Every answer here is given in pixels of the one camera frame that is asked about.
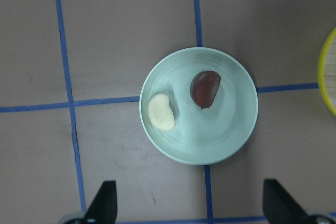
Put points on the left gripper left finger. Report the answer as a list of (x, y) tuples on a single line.
[(103, 208)]

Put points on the light green plate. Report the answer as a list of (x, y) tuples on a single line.
[(201, 136)]

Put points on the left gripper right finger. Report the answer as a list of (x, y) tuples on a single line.
[(279, 206)]

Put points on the white bun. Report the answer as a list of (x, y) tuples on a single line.
[(160, 113)]

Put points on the brown chocolate bun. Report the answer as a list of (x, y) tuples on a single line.
[(204, 87)]

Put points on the yellow steamer layer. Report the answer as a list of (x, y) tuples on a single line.
[(326, 72)]

